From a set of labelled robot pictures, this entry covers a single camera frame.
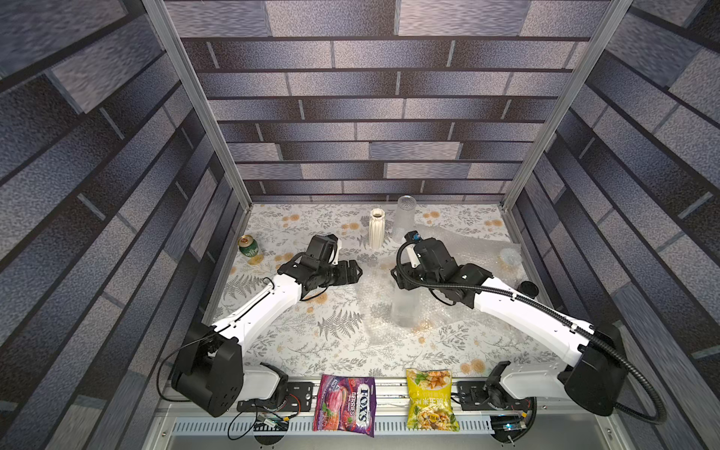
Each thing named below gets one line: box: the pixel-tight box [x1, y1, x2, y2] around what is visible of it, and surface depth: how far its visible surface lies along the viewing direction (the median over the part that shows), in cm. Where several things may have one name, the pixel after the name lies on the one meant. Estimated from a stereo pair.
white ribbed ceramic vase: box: [369, 208, 386, 250], surface depth 97 cm
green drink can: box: [238, 234, 260, 257], surface depth 97 cm
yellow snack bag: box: [405, 368, 461, 432], surface depth 71 cm
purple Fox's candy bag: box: [313, 374, 377, 438], surface depth 72 cm
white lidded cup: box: [498, 247, 523, 270], surface depth 97 cm
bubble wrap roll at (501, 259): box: [416, 225, 527, 283], surface depth 99 cm
